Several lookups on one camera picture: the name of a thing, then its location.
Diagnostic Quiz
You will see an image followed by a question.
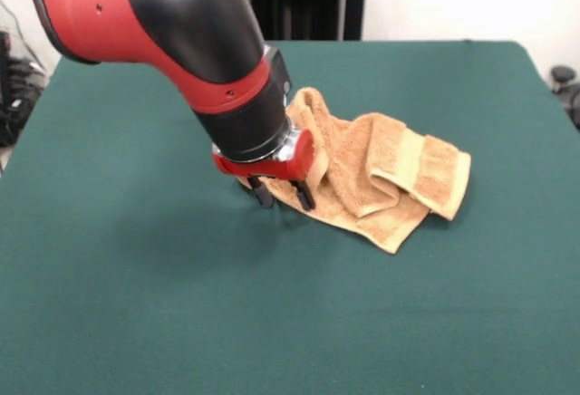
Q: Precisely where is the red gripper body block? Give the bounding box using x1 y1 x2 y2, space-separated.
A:
211 128 314 183

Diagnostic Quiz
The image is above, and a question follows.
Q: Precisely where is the dark green table cloth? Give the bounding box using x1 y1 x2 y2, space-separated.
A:
0 40 580 395

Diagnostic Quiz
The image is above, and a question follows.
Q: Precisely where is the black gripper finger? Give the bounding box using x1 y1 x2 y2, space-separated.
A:
293 179 317 210
247 175 275 209

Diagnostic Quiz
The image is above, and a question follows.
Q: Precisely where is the tan terry towel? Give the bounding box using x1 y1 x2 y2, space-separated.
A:
237 87 472 255

